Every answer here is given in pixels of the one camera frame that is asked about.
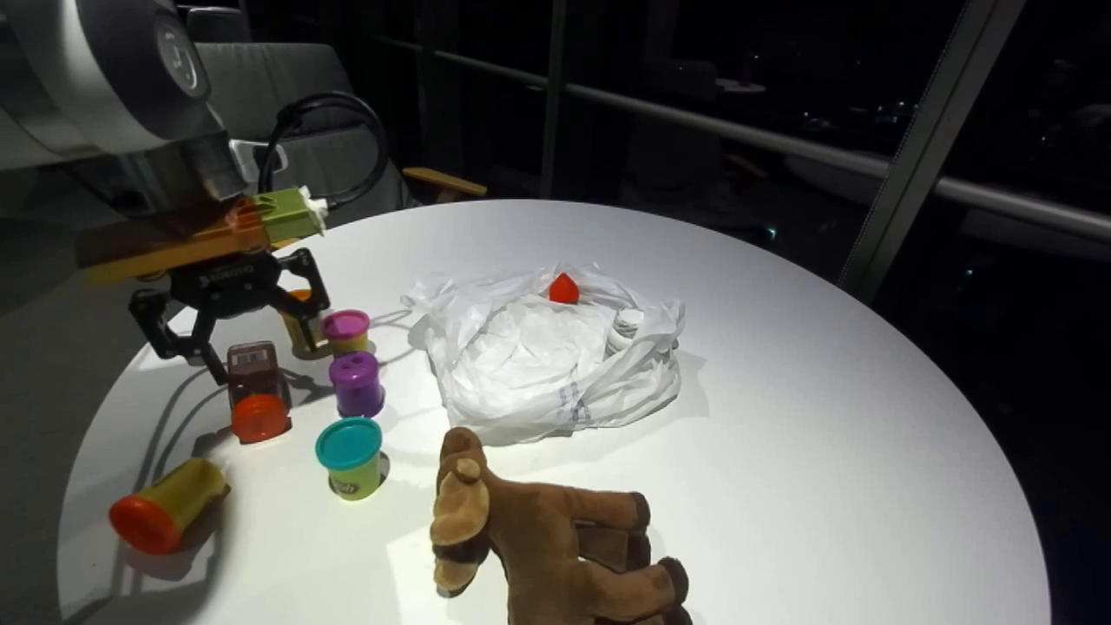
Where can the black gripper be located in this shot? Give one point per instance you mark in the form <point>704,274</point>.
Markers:
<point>228,284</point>

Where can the red lid spice jar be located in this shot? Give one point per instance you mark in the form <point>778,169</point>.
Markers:
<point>259,402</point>

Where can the pink lid dough tub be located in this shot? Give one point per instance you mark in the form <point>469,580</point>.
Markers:
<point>344,331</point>

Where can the all purple dough tub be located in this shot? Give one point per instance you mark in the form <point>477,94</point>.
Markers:
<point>355,382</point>

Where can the teal lid dough tub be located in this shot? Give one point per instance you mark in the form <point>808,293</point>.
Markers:
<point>347,453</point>

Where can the orange-red lid yellow dough tub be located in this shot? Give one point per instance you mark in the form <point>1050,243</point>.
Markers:
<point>168,508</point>

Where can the brown plush toy animal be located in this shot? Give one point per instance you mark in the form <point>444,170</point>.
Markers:
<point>543,533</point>

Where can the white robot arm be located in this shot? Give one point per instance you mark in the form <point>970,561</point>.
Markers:
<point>91,82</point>

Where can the white plastic bag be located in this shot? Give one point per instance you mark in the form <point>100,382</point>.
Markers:
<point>521,358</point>

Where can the wooden chair armrest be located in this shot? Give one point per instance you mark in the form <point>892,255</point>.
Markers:
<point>444,182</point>

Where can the slanted grey window beam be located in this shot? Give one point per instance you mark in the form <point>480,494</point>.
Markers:
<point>924,139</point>

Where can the vertical metal window post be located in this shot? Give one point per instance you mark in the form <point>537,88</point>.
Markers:
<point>557,93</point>

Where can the horizontal metal window rail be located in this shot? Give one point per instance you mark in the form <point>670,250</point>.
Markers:
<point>869,159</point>

